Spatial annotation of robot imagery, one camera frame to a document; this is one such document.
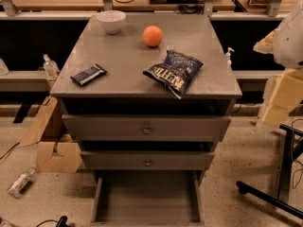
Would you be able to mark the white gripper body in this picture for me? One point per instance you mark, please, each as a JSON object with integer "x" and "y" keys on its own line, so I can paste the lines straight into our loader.
{"x": 290, "y": 42}

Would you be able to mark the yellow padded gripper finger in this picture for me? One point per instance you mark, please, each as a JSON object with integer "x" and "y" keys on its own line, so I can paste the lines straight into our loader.
{"x": 267, "y": 45}

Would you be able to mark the grey bottom drawer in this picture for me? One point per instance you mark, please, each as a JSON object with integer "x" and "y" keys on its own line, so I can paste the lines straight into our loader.
{"x": 139, "y": 198}

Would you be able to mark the grey drawer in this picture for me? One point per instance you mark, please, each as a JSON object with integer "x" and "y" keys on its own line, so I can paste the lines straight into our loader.
{"x": 146, "y": 128}
{"x": 147, "y": 160}
{"x": 139, "y": 198}

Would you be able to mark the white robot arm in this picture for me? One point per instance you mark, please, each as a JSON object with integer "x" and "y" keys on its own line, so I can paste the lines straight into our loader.
{"x": 289, "y": 39}

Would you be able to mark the grey drawer cabinet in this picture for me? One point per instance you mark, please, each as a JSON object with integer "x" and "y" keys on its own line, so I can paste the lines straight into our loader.
{"x": 124, "y": 90}

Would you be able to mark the grey middle drawer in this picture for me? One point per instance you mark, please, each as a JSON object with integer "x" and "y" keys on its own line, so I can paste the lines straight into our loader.
{"x": 147, "y": 160}

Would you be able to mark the grey top drawer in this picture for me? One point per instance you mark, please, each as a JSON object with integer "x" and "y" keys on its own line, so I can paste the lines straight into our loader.
{"x": 146, "y": 128}

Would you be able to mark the white pump bottle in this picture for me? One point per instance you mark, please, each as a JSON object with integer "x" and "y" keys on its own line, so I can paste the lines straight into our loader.
{"x": 228, "y": 54}

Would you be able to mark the black chair base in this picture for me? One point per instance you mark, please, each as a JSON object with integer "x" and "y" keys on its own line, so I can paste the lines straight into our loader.
{"x": 291, "y": 152}

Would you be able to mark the blue kettle chips bag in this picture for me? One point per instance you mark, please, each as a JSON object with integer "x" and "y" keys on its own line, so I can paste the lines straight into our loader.
{"x": 176, "y": 72}

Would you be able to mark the orange fruit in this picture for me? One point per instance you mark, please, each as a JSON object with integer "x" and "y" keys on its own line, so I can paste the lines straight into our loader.
{"x": 152, "y": 36}

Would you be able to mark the white bowl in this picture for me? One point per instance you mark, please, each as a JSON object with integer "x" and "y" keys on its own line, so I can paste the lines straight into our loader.
{"x": 111, "y": 20}

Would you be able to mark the dark blue snack bar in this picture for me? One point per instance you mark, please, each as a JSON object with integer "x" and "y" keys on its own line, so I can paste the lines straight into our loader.
{"x": 89, "y": 74}

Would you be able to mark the clear bottle on ledge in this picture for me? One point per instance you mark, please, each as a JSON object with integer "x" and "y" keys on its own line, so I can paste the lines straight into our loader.
{"x": 50, "y": 67}

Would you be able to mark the brown cardboard box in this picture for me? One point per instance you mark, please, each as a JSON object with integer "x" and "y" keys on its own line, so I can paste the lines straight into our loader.
{"x": 56, "y": 152}

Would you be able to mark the black object bottom left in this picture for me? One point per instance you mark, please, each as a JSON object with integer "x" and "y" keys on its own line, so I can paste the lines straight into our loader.
{"x": 62, "y": 222}

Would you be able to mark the plastic bottle on floor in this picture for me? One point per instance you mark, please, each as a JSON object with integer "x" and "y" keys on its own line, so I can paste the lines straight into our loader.
{"x": 21, "y": 182}

